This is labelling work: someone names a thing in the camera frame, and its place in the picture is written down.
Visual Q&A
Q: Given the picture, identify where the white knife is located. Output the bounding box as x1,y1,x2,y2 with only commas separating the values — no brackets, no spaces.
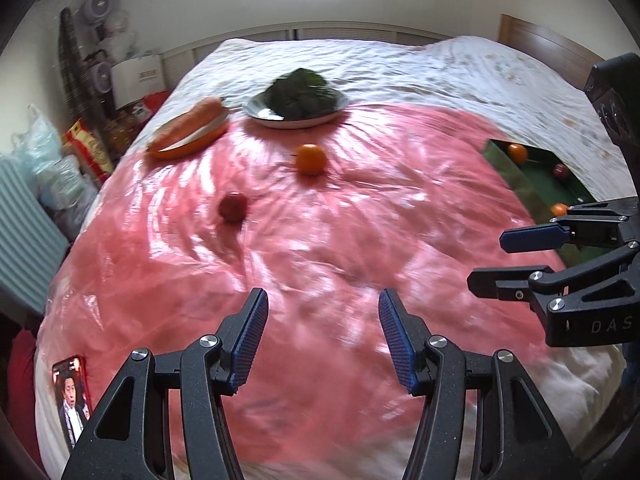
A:
162,111,232,151

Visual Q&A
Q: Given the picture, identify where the green tray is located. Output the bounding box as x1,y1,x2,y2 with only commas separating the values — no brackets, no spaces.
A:
482,138,597,262

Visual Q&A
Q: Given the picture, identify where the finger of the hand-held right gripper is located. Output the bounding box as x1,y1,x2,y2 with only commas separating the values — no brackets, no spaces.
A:
467,245,640,312
500,199,640,255

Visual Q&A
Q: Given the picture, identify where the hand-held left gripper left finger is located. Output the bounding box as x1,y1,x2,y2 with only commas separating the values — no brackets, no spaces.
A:
60,287,269,480

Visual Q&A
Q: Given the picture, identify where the pink plastic sheet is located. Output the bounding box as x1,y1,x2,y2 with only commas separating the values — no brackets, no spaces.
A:
47,102,573,480

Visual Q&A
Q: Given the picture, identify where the orange plate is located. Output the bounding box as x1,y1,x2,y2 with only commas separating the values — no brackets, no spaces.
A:
146,109,232,161

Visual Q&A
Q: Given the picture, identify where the small white fan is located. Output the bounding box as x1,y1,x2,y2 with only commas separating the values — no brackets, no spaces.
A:
87,60,114,92
82,0,112,24

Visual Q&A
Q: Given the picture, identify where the white plate with blue rim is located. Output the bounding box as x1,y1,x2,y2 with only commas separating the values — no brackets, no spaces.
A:
244,91,347,130

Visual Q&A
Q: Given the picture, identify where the red cloth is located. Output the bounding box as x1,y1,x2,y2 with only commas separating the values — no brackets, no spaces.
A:
7,330,42,461

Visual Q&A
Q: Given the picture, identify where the crumpled clear plastic bag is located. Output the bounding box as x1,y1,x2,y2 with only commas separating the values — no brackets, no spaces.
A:
102,10,139,62

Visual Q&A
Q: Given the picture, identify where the plaid scarf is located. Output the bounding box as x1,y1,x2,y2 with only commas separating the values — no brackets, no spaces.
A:
59,7,94,122

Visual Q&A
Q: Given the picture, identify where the red smartphone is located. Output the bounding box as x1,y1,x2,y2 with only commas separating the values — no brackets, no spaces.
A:
51,355,94,452

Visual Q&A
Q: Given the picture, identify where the wooden headboard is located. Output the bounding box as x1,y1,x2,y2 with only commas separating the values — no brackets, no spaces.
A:
498,13,602,92

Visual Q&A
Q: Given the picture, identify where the carrot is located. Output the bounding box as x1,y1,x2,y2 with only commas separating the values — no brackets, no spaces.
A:
147,97,224,152

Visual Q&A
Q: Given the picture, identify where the green leafy vegetable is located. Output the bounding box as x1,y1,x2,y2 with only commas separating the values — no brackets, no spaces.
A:
262,67,337,119

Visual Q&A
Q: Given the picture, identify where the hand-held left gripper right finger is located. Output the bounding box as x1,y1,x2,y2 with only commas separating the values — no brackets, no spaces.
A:
378,288,583,480

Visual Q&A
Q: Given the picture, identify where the light blue suitcase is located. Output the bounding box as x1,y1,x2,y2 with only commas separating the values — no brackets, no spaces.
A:
0,152,72,317

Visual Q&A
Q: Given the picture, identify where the white paper bag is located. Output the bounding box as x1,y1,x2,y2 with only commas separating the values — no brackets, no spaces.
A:
111,55,165,109

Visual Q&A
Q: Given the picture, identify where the yellow and red rice bag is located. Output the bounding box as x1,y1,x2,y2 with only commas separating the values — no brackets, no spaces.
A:
62,119,115,182

